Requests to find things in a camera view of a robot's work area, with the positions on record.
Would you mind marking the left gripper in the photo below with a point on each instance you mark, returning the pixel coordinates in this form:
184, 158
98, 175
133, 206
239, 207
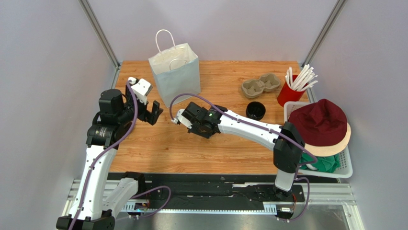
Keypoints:
152, 116

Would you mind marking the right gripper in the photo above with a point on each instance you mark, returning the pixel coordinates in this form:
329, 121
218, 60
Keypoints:
189, 115

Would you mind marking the white paper bag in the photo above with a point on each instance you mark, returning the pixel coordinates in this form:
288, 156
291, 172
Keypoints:
175, 71

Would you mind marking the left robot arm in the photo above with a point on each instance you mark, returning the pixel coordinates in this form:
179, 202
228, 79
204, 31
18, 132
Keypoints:
115, 121

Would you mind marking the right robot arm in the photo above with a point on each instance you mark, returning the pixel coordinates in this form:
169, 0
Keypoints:
284, 141

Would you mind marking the black coffee cup right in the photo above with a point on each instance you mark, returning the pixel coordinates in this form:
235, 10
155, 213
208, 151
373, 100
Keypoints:
255, 111

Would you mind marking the bottom pulp cup carrier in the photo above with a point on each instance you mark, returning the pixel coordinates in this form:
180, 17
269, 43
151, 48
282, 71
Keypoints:
253, 88

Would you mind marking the red cup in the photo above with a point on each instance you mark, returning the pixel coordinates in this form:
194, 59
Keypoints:
287, 94

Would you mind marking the white paper straws bundle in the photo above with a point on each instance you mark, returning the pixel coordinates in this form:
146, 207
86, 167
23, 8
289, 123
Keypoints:
305, 80

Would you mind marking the maroon bucket hat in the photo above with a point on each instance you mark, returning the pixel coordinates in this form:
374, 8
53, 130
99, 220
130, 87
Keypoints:
323, 126

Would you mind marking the green cloth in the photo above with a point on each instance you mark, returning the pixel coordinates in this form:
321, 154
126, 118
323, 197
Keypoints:
324, 164

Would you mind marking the white plastic basket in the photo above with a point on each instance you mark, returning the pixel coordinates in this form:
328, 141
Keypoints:
345, 168

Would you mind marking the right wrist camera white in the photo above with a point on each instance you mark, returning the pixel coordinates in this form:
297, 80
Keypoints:
179, 119

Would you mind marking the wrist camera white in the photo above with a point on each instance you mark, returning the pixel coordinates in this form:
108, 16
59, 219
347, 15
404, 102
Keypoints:
141, 88
179, 119

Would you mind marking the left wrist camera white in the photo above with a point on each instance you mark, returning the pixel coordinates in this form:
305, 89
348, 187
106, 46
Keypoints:
141, 88

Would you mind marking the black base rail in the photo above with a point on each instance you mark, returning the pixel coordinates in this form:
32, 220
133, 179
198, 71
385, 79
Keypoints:
215, 192

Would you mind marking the left aluminium frame post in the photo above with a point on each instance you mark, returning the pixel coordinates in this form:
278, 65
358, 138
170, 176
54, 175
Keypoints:
89, 12

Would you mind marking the aluminium frame post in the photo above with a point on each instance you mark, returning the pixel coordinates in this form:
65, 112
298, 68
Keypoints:
335, 12
89, 12

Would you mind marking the right aluminium frame post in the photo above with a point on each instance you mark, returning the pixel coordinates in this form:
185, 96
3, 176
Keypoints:
335, 12

